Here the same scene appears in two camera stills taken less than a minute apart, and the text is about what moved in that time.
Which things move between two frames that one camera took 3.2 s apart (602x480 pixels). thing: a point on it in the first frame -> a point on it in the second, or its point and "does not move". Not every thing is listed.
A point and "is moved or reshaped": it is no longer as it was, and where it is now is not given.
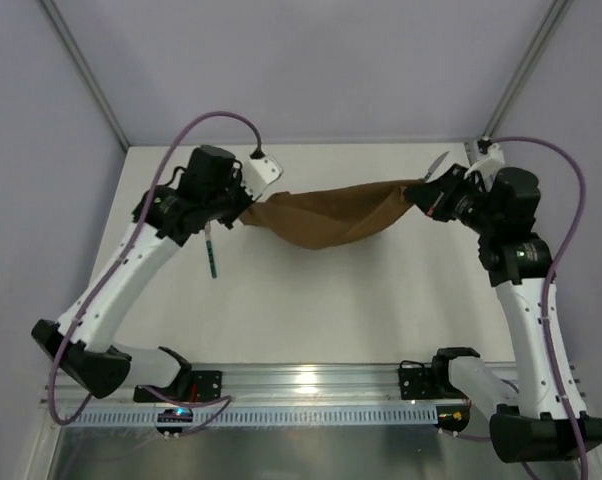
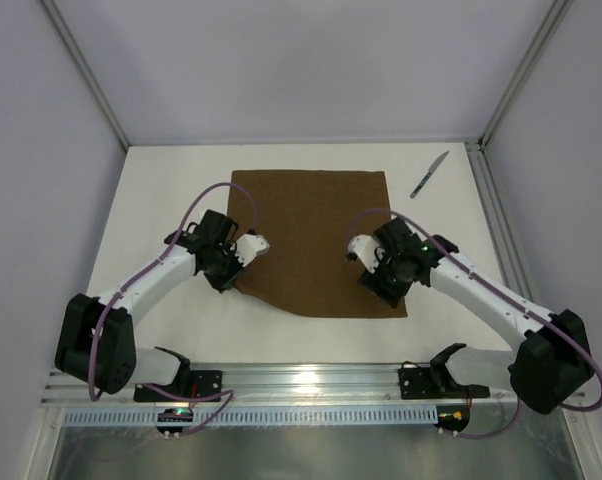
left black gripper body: [236, 205] -> [226, 275]
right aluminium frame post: [527, 66] does not move
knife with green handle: [435, 165] does not move
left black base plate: [195, 384] does not move
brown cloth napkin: [328, 217] is moved or reshaped
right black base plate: [422, 383] does not move
